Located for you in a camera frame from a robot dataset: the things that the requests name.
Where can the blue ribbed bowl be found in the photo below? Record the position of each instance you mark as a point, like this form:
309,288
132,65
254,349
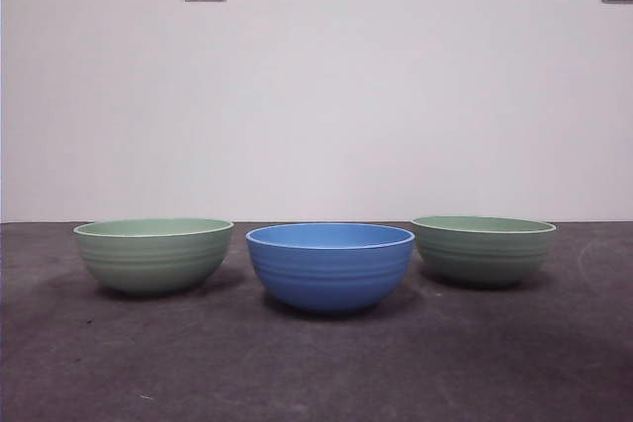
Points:
326,278

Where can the green ribbed bowl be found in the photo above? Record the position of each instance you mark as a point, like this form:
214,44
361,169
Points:
148,264
484,259

